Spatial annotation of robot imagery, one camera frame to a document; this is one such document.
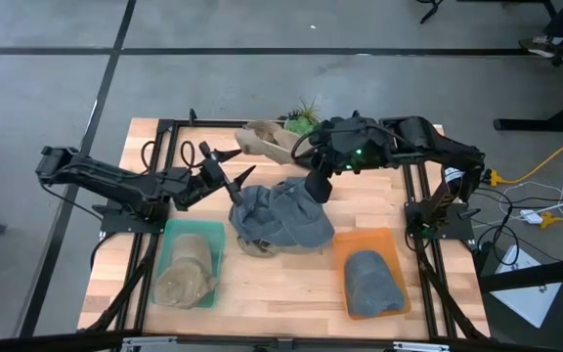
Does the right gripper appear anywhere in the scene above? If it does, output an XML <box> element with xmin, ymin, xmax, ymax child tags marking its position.
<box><xmin>304</xmin><ymin>114</ymin><xmax>395</xmax><ymax>204</ymax></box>

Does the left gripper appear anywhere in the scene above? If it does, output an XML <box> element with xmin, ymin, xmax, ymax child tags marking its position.
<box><xmin>166</xmin><ymin>140</ymin><xmax>257</xmax><ymax>211</ymax></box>

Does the blue-grey denim baseball cap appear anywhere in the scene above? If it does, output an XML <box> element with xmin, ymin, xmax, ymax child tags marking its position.
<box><xmin>267</xmin><ymin>176</ymin><xmax>336</xmax><ymax>251</ymax></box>
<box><xmin>229</xmin><ymin>184</ymin><xmax>282</xmax><ymax>245</ymax></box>

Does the orange translucent plastic tray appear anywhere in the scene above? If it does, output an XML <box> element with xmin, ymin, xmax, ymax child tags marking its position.
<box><xmin>332</xmin><ymin>227</ymin><xmax>412</xmax><ymax>322</ymax></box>

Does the grey denim baseball cap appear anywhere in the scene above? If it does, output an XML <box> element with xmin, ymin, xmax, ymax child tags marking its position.
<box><xmin>343</xmin><ymin>249</ymin><xmax>406</xmax><ymax>318</ymax></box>

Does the teal translucent plastic tray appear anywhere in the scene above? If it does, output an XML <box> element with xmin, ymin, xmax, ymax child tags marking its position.
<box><xmin>151</xmin><ymin>218</ymin><xmax>228</xmax><ymax>310</ymax></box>

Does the succulent in white patterned pot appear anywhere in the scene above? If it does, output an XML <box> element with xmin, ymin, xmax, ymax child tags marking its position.
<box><xmin>281</xmin><ymin>96</ymin><xmax>323</xmax><ymax>138</ymax></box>

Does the black chair leg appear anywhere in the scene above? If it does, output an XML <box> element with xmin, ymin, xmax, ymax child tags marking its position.
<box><xmin>416</xmin><ymin>0</ymin><xmax>447</xmax><ymax>24</ymax></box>

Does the white power adapter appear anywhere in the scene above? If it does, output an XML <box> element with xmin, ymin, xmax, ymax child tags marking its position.
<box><xmin>519</xmin><ymin>208</ymin><xmax>544</xmax><ymax>226</ymax></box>

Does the black desk foot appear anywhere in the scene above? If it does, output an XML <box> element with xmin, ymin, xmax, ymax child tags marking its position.
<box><xmin>494</xmin><ymin>90</ymin><xmax>563</xmax><ymax>134</ymax></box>

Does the black metal beam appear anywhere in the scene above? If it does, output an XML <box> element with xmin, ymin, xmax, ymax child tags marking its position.
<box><xmin>479</xmin><ymin>253</ymin><xmax>563</xmax><ymax>294</ymax></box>

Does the white paper sheet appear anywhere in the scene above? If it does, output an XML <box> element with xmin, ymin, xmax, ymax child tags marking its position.
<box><xmin>489</xmin><ymin>243</ymin><xmax>563</xmax><ymax>329</ymax></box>

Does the black crossbar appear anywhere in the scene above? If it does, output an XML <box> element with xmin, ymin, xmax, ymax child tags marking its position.
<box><xmin>0</xmin><ymin>330</ymin><xmax>563</xmax><ymax>352</ymax></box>

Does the person's shoe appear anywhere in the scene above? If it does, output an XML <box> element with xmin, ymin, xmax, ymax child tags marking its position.
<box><xmin>518</xmin><ymin>34</ymin><xmax>563</xmax><ymax>58</ymax></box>

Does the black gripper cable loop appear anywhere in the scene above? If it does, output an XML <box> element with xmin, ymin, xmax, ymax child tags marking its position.
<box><xmin>290</xmin><ymin>130</ymin><xmax>315</xmax><ymax>164</ymax></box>
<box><xmin>180</xmin><ymin>140</ymin><xmax>195</xmax><ymax>171</ymax></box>

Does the black aluminium table frame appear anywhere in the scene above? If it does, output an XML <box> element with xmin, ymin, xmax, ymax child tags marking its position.
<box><xmin>78</xmin><ymin>108</ymin><xmax>492</xmax><ymax>343</ymax></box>

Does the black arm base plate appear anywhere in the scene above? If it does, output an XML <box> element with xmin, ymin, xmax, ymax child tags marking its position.
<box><xmin>99</xmin><ymin>195</ymin><xmax>171</xmax><ymax>235</ymax></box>
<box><xmin>403</xmin><ymin>199</ymin><xmax>476</xmax><ymax>241</ymax></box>

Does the silver metal bracket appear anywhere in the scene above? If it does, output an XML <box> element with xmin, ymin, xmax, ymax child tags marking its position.
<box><xmin>391</xmin><ymin>340</ymin><xmax>452</xmax><ymax>352</ymax></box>
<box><xmin>120</xmin><ymin>335</ymin><xmax>179</xmax><ymax>352</ymax></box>

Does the black floor cable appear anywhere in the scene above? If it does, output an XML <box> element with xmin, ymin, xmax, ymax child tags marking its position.
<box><xmin>456</xmin><ymin>176</ymin><xmax>563</xmax><ymax>268</ymax></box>

